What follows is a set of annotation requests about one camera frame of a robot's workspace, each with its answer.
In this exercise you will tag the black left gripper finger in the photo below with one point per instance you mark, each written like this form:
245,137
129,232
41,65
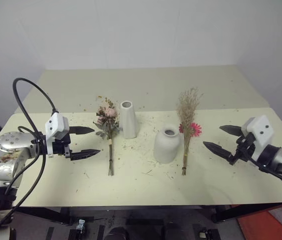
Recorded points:
81,130
85,153

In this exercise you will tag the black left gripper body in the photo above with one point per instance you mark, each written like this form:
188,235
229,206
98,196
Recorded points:
60,148

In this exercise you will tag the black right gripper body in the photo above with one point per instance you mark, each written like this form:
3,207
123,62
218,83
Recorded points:
244,150

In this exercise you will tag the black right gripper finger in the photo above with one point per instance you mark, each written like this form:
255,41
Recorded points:
231,130
218,149

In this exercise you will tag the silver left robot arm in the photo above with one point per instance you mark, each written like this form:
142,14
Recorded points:
11,143

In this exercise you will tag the tall slim white vase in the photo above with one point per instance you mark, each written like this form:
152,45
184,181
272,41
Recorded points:
128,122

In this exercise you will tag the squat round white vase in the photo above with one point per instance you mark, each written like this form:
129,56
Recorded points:
167,147

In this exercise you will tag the dried pink rose bouquet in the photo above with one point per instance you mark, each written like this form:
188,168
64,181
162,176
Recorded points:
108,117

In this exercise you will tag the dried grass bouquet red daisy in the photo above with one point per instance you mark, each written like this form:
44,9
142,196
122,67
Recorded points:
187,117

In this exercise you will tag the small silver clamp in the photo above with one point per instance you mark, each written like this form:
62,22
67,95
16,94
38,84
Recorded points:
81,224
203,235

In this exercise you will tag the orange floor mat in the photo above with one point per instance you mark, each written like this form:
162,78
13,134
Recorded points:
263,222

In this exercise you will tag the dark rounded shape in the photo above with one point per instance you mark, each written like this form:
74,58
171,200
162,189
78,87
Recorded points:
117,233

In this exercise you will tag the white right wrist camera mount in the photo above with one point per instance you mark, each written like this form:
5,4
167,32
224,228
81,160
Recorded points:
259,130

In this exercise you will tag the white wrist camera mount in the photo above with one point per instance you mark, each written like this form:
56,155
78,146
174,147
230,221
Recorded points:
56,123
259,130

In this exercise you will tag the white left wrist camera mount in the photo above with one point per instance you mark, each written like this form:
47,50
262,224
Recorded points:
56,123

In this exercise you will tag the black table frame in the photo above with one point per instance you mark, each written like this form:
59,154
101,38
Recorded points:
105,209

